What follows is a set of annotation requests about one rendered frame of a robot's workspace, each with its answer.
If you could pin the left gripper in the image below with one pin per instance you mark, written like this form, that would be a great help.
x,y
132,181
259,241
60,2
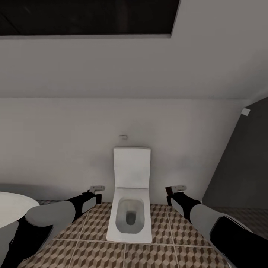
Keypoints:
x,y
98,198

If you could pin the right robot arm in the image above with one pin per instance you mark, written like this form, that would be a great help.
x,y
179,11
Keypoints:
x,y
236,243

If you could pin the toilet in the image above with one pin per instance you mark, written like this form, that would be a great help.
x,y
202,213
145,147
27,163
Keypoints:
x,y
130,219

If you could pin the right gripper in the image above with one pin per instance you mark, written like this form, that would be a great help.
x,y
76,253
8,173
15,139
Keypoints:
x,y
169,200

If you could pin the mousetrap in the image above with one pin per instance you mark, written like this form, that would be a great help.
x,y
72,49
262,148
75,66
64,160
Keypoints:
x,y
169,191

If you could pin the door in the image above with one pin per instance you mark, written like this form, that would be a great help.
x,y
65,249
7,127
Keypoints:
x,y
239,186

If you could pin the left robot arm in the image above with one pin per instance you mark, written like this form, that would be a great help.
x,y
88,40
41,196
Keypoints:
x,y
24,238

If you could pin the bathtub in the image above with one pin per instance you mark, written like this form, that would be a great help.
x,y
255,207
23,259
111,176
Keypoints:
x,y
14,206

